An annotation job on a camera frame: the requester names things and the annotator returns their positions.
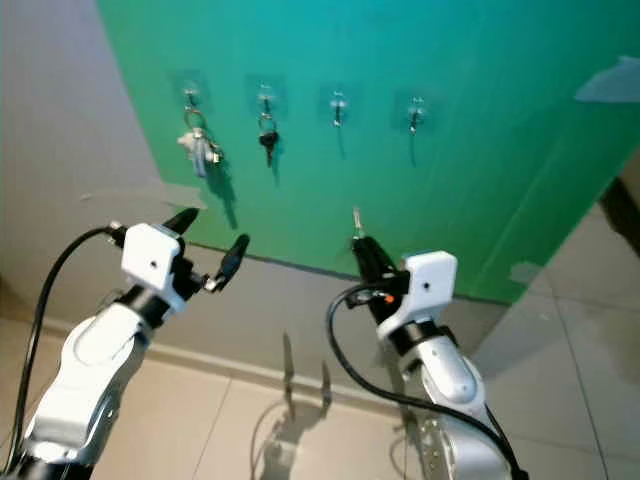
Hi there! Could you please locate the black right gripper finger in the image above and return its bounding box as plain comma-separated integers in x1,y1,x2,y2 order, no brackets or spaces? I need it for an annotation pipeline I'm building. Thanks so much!
353,237,386,296
360,237,406,293

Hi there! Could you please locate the key bunch with white fob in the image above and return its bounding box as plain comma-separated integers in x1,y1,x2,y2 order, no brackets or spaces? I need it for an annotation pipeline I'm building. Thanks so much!
177,108,223,179

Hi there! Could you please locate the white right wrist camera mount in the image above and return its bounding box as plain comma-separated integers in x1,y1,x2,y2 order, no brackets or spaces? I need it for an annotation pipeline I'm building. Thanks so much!
378,250,458,339

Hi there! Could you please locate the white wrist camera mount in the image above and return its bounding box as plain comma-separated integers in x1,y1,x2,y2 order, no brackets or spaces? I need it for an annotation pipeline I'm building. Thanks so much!
122,223,187,301
378,250,458,339

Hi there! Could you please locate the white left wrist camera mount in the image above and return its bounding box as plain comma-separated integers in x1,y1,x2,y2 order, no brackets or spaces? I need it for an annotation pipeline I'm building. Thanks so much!
122,223,187,301

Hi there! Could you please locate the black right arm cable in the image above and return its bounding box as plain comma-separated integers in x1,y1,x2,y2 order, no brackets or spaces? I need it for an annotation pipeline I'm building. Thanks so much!
326,282,529,480

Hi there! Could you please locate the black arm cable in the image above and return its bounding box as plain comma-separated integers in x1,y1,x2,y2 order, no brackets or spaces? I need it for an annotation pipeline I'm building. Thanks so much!
5,225,131,480
326,282,529,480

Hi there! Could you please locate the green wall board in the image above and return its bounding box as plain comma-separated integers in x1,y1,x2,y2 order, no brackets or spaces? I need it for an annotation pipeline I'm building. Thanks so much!
95,0,640,304

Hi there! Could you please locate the black key on ring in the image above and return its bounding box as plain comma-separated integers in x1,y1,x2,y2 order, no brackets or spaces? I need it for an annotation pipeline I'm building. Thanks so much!
258,113,279,168

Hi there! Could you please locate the clear adhesive wall hook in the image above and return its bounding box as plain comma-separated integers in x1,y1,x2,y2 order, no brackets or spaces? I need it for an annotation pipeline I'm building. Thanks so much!
403,92,430,134
252,80,280,116
326,88,352,127
178,80,206,116

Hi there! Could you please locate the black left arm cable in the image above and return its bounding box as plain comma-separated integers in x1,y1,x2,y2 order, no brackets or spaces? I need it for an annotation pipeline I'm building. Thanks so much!
5,225,131,480

